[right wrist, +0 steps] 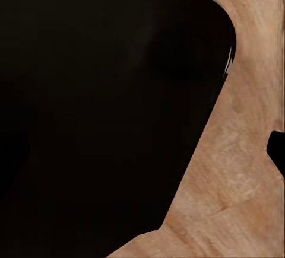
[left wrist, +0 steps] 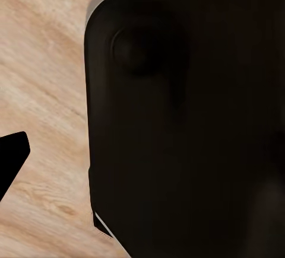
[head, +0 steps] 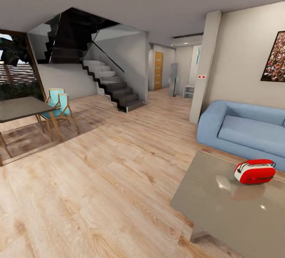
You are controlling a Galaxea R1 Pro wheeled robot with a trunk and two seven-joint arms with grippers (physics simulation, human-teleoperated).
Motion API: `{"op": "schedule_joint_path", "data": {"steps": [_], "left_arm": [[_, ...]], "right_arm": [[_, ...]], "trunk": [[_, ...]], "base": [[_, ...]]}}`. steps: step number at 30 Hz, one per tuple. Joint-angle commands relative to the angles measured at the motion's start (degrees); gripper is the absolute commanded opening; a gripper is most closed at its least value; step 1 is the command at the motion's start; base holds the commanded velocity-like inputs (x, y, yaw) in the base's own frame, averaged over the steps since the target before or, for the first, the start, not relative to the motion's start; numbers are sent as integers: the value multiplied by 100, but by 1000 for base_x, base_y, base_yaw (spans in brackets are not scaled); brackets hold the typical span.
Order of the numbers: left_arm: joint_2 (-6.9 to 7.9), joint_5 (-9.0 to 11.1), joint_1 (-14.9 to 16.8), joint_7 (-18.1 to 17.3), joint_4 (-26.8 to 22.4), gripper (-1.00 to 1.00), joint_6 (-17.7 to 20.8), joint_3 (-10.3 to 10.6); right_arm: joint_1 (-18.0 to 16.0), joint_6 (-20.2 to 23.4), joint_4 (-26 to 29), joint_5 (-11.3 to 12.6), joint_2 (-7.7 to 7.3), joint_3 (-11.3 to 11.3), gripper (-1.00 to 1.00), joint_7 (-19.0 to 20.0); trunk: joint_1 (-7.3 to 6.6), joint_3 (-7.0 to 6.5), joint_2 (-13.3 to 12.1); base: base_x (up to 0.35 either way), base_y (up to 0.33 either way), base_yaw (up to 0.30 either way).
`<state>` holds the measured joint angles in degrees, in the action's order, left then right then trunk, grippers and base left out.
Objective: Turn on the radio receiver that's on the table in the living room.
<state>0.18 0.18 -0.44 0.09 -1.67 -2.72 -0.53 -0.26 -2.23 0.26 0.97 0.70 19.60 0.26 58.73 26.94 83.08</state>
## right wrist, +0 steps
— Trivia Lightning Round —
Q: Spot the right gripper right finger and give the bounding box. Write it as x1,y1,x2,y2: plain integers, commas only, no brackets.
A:
267,131,285,177

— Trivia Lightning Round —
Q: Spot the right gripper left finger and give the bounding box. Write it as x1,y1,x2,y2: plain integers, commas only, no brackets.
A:
0,131,30,201

